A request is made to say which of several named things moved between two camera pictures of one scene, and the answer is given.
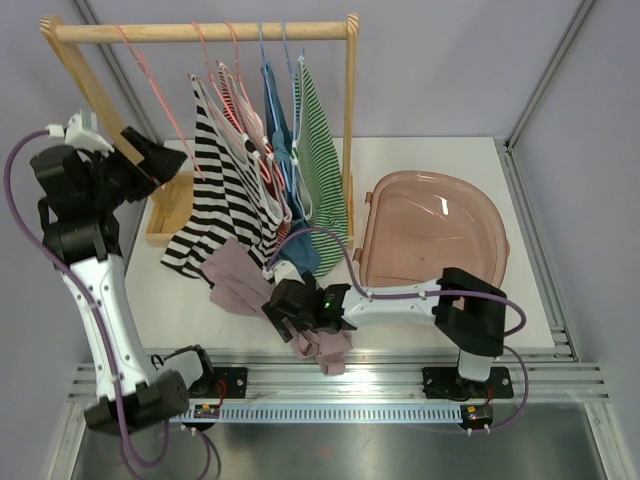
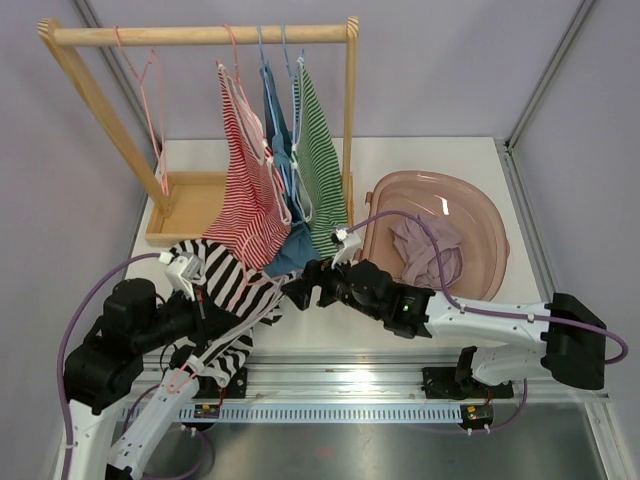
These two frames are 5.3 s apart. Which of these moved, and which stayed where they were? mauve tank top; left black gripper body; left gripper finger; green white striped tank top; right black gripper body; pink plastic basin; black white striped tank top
Moved: black white striped tank top; left gripper finger; mauve tank top; right black gripper body; left black gripper body
Stayed: green white striped tank top; pink plastic basin
